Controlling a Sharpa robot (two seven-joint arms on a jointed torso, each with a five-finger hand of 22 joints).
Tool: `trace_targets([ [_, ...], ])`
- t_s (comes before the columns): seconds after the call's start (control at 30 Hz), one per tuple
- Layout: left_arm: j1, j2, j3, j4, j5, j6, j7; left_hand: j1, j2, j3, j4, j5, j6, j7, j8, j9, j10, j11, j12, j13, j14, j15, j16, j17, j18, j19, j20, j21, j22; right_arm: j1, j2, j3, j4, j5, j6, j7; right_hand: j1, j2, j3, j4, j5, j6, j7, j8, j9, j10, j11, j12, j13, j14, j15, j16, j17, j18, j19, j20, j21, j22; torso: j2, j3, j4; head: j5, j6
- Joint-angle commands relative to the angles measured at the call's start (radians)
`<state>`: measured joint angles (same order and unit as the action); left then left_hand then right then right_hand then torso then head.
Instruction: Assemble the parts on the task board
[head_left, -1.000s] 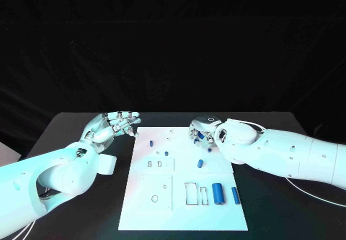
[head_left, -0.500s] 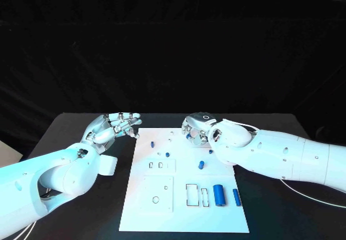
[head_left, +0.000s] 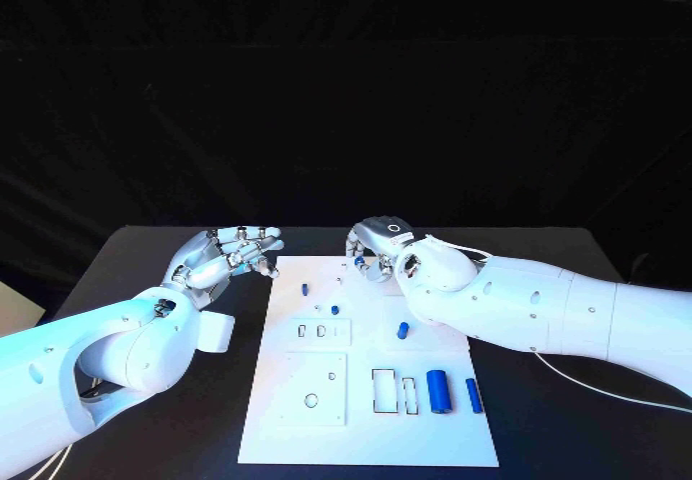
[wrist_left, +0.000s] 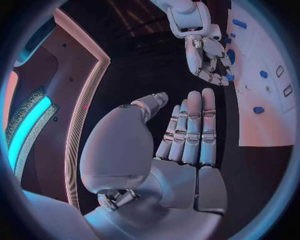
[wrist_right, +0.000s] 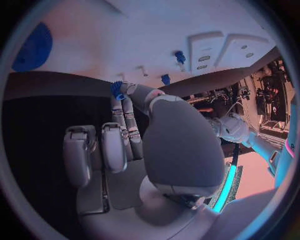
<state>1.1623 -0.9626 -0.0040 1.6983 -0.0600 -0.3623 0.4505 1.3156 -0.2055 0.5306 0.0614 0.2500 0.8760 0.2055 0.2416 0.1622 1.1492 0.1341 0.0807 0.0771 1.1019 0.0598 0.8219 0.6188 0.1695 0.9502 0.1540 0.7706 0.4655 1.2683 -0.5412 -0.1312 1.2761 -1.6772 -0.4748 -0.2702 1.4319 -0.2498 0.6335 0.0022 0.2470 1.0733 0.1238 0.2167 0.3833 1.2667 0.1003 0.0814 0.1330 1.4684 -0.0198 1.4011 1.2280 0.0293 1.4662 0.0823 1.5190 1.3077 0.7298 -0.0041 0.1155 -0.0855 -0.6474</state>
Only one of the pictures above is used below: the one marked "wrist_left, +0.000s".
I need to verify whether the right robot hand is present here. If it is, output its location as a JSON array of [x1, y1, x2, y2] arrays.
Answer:
[[184, 34, 236, 87]]

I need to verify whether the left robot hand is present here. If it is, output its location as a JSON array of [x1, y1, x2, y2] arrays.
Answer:
[[79, 87, 229, 240]]

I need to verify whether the white task board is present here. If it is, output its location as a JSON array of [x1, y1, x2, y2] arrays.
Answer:
[[223, 0, 299, 147]]

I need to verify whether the blue long cylinder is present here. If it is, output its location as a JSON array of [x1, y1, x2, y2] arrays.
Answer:
[[231, 18, 249, 30]]

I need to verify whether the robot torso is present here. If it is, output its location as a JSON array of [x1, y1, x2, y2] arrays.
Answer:
[[3, 7, 112, 209]]

